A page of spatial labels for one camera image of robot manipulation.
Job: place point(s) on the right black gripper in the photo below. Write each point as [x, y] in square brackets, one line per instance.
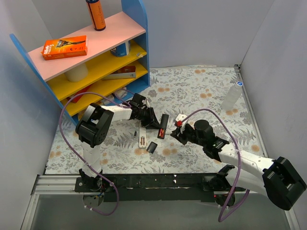
[185, 133]

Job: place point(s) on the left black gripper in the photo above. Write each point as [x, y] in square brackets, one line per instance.
[147, 117]

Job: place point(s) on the white remote control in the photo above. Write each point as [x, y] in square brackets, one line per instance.
[142, 136]

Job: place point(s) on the red AAA battery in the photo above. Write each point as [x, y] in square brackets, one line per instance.
[162, 133]

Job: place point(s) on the black remote control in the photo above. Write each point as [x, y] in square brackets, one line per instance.
[163, 123]

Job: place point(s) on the black battery cover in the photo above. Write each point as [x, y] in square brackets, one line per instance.
[152, 147]

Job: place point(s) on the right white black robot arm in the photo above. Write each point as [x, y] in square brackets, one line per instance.
[276, 179]

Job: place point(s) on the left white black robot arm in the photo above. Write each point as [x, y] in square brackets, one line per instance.
[94, 125]

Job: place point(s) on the small white box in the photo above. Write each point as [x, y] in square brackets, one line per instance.
[120, 93]

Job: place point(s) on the red white flat box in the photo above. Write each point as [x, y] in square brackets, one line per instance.
[122, 73]

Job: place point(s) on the floral table mat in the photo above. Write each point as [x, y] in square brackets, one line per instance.
[196, 92]

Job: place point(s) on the clear plastic bottle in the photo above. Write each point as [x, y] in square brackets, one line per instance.
[232, 96]

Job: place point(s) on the blue pink yellow shelf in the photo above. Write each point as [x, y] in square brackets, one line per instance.
[130, 24]

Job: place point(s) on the yellow packet bottom shelf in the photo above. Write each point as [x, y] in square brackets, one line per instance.
[80, 115]

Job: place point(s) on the blue white can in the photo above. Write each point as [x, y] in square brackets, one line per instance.
[121, 50]

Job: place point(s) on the red box lower shelf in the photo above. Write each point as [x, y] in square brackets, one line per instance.
[76, 96]

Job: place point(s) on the white paper roll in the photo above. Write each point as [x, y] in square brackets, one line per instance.
[77, 73]

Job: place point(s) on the orange razor box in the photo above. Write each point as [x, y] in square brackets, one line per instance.
[68, 47]

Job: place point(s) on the orange cylindrical bottle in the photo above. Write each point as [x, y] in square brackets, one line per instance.
[96, 14]

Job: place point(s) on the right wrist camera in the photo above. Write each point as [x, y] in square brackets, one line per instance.
[180, 122]

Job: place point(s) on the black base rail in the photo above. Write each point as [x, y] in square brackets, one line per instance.
[155, 187]

